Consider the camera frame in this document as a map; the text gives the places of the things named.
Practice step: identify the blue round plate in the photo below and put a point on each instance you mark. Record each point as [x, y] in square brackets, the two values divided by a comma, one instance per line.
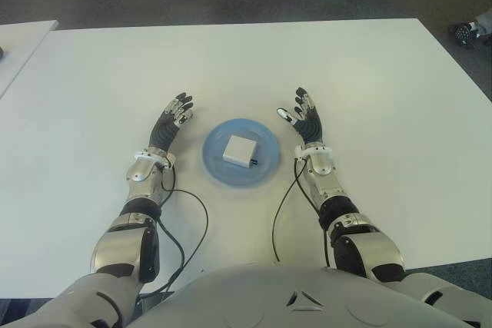
[215, 166]

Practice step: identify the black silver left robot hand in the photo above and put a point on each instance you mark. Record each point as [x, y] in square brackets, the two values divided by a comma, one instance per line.
[163, 134]

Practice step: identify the grey robot torso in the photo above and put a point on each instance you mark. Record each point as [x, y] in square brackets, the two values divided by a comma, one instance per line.
[269, 297]

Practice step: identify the white charger block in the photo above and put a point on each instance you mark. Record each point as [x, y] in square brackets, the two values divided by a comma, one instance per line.
[240, 149]

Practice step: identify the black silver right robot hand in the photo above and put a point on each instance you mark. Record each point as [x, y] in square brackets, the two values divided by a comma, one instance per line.
[311, 130]

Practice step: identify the white side table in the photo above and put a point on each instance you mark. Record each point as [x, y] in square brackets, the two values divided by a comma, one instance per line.
[23, 47]

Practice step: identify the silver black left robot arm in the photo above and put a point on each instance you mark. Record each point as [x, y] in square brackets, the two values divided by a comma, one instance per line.
[119, 243]

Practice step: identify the black wheeled object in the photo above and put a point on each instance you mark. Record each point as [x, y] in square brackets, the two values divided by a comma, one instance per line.
[463, 34]

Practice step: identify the grey trouser leg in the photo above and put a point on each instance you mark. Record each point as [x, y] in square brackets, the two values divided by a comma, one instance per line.
[485, 22]

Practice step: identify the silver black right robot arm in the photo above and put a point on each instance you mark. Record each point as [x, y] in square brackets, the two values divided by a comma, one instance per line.
[365, 236]

